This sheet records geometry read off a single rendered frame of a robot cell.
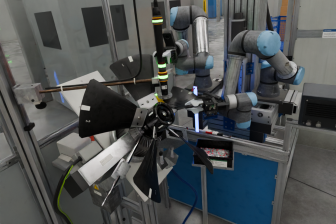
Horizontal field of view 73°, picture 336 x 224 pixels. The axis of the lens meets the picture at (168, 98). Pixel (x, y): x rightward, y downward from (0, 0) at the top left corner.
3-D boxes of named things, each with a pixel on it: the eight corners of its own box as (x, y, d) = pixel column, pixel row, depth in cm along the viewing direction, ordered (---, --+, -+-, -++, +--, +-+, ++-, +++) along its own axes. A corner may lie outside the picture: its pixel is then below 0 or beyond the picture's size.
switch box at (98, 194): (104, 193, 141) (96, 165, 133) (122, 201, 134) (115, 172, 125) (93, 204, 134) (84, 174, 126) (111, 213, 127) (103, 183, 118)
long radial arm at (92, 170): (117, 140, 113) (128, 131, 105) (126, 152, 112) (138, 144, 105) (67, 178, 90) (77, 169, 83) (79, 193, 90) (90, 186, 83)
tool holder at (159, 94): (154, 100, 107) (151, 80, 103) (153, 95, 113) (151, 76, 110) (172, 98, 107) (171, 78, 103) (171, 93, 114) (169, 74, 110)
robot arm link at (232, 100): (231, 91, 119) (231, 105, 123) (223, 92, 119) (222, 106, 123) (237, 98, 112) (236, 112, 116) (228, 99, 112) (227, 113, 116)
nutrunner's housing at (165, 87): (161, 103, 109) (150, 0, 92) (161, 100, 113) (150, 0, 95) (169, 102, 109) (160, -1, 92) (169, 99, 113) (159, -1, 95)
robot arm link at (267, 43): (285, 67, 150) (247, 25, 115) (309, 71, 139) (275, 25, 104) (278, 84, 150) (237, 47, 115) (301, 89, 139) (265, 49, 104)
